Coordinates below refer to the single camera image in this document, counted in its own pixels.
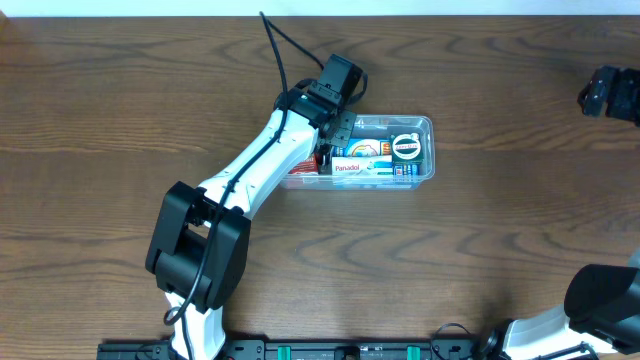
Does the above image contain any black bottle white cap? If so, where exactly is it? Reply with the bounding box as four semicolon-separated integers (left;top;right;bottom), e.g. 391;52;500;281
315;144;333;175

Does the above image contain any white Panadol box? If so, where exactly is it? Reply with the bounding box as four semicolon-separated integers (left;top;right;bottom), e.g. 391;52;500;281
331;155;393;176

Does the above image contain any clear plastic container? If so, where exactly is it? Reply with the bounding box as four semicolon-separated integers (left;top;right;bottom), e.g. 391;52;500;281
280;115;435;190

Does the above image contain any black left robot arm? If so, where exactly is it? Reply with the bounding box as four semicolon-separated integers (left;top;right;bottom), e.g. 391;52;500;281
145;84;360;359

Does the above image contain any blue Cool Fever box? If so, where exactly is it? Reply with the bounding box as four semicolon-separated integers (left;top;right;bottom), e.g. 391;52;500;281
330;135;435;189

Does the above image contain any red Panadol box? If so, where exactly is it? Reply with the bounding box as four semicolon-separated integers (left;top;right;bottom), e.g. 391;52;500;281
289;154;319;175

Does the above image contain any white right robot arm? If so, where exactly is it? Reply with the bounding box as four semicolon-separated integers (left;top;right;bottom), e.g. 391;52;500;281
476;65;639;360

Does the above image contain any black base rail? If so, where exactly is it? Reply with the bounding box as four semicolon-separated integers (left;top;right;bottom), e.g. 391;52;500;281
96;339;481;360

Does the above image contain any green round balm box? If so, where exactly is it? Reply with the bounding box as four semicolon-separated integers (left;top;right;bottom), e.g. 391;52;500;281
390;133;424;164

